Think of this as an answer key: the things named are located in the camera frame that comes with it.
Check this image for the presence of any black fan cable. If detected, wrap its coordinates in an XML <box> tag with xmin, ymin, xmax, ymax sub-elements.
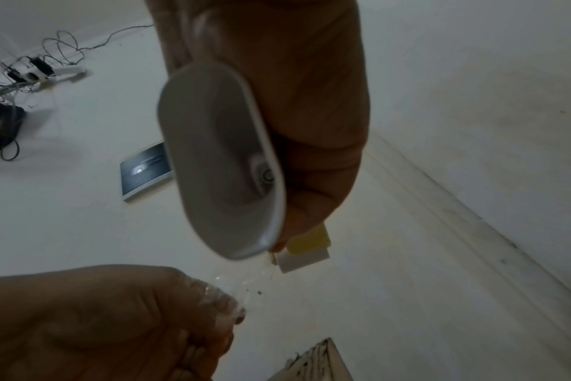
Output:
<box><xmin>0</xmin><ymin>138</ymin><xmax>21</xmax><ymax>191</ymax></box>

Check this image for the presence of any thin grey cable tangle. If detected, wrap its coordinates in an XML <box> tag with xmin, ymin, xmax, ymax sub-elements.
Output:
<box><xmin>0</xmin><ymin>23</ymin><xmax>156</xmax><ymax>94</ymax></box>

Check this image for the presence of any dark flat box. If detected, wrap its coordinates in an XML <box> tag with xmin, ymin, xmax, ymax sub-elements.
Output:
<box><xmin>119</xmin><ymin>141</ymin><xmax>175</xmax><ymax>203</ymax></box>

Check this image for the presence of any person's right hand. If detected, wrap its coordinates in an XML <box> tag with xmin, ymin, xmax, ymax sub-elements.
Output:
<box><xmin>144</xmin><ymin>0</ymin><xmax>372</xmax><ymax>251</ymax></box>

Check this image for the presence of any yellow tape dispenser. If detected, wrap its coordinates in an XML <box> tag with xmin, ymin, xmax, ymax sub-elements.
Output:
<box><xmin>156</xmin><ymin>60</ymin><xmax>334</xmax><ymax>275</ymax></box>

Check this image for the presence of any brown cardboard box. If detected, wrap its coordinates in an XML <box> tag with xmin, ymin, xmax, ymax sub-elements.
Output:
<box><xmin>265</xmin><ymin>336</ymin><xmax>355</xmax><ymax>381</ymax></box>

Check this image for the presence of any person's left hand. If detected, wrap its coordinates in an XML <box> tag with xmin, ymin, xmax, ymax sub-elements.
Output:
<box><xmin>0</xmin><ymin>263</ymin><xmax>247</xmax><ymax>381</ymax></box>

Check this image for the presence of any white power strip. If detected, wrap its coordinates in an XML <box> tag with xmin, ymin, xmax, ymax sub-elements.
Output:
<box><xmin>6</xmin><ymin>55</ymin><xmax>90</xmax><ymax>93</ymax></box>

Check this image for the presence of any black floor fan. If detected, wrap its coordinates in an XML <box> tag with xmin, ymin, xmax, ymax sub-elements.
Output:
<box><xmin>0</xmin><ymin>94</ymin><xmax>28</xmax><ymax>153</ymax></box>

